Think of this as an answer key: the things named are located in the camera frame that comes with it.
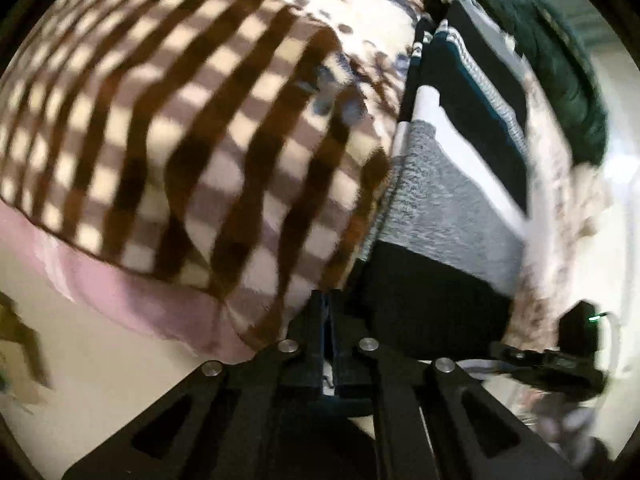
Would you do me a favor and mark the black patterned striped sweater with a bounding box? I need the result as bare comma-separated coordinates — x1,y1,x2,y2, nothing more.
345,0,530,360

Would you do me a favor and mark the pink bed sheet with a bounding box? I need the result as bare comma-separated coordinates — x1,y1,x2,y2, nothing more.
1,204,255,364

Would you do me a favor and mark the dark teal fleece blanket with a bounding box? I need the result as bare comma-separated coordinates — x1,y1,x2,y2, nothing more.
483,0,608,166

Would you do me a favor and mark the floral fleece bed blanket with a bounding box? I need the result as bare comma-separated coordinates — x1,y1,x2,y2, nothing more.
1,0,605,353

